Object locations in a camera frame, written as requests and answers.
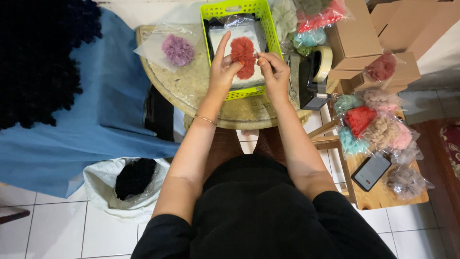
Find teal bagged scrunchie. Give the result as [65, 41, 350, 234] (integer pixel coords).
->
[290, 28, 328, 51]

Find person's black shirt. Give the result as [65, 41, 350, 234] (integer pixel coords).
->
[131, 154, 398, 259]

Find round beige stone table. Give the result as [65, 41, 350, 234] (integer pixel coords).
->
[135, 24, 312, 131]

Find bright red bagged scrunchie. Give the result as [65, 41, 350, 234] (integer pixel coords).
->
[297, 0, 351, 34]

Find purple scrunchie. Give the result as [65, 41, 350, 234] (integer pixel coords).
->
[161, 34, 196, 67]

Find black tape dispenser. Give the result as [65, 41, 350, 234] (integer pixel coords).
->
[298, 50, 332, 111]

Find lime green plastic basket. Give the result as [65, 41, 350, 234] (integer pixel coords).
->
[200, 0, 284, 101]

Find blue cloth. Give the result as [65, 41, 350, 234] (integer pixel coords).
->
[0, 6, 181, 199]

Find wooden stool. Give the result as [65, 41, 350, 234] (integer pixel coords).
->
[308, 108, 430, 211]

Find clear plastic bag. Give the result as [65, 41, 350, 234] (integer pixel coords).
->
[133, 23, 202, 73]

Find black smartphone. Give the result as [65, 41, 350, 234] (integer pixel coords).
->
[351, 153, 392, 192]

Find small closed cardboard box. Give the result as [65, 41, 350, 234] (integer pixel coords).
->
[324, 0, 384, 71]

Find person's left hand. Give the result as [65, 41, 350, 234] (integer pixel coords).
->
[208, 30, 246, 103]

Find pile of mixed bagged scrunchies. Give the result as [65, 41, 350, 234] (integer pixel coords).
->
[331, 88, 435, 201]

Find dark wooden furniture leg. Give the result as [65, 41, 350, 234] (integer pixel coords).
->
[0, 208, 31, 226]

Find stack of clear plastic bags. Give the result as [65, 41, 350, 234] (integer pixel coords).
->
[208, 14, 267, 89]

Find dark red bagged scrunchie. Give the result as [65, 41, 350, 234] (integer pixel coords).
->
[364, 52, 406, 82]

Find white sack of black scrunchies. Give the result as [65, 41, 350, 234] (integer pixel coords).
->
[83, 158, 171, 220]

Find person's right hand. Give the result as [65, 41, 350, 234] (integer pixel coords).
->
[256, 52, 291, 105]

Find large cardboard box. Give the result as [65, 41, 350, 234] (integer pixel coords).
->
[369, 0, 460, 61]

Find rust red scrunchie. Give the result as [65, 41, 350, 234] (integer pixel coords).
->
[230, 36, 258, 80]

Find small metal scissors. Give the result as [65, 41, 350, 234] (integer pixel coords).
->
[287, 58, 298, 99]

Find olive bagged scrunchie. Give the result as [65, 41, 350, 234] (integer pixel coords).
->
[293, 0, 333, 16]

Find flat cardboard box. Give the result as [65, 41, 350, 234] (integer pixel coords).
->
[327, 51, 422, 95]

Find person's brown trousers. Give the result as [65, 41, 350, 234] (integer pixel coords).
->
[203, 126, 288, 182]

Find gold bracelet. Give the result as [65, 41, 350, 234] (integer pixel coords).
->
[194, 114, 218, 126]

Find beige tape roll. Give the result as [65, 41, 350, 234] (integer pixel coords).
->
[312, 45, 334, 83]

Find black fabric item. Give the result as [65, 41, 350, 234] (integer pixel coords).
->
[144, 85, 175, 141]

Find dark red patterned rug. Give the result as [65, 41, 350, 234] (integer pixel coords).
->
[439, 124, 460, 181]

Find white bagged scrunchie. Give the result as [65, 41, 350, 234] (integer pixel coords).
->
[270, 0, 299, 42]

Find heap of black scrunchies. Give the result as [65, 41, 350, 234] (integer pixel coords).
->
[0, 0, 103, 131]

